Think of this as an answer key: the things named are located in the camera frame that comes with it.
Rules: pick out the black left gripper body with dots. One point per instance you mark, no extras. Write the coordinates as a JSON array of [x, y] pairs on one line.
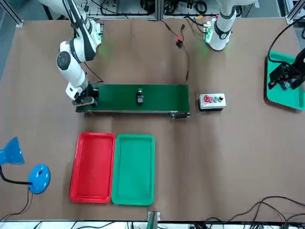
[[301, 60]]

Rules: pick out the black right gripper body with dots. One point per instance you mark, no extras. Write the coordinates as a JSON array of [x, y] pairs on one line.
[[91, 91]]

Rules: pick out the grey push button control box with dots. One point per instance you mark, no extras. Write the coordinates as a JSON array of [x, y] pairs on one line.
[[212, 105]]

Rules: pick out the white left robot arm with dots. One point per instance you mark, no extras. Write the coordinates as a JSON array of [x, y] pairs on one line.
[[221, 35]]

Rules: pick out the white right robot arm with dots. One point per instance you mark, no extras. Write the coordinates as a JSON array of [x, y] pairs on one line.
[[71, 71]]

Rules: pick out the green belt conveyor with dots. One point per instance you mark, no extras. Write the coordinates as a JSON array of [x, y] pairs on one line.
[[162, 97]]

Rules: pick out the wide green plastic tray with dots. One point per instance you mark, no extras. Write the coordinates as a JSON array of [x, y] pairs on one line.
[[281, 97]]

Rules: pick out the red plastic tray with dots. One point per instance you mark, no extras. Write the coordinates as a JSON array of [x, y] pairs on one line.
[[93, 169]]

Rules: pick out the narrow green plastic tray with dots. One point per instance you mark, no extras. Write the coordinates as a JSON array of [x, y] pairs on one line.
[[133, 171]]

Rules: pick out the blue desk lamp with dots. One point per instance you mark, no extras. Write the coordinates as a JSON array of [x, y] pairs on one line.
[[39, 179]]

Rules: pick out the black power module red light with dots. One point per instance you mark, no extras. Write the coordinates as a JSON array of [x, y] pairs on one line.
[[179, 43]]

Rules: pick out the aluminium frame beam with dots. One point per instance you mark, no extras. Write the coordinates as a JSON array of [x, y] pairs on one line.
[[293, 12], [14, 16]]

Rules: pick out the aluminium frame post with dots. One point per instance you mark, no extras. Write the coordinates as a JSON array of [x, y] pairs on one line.
[[153, 220], [159, 9]]

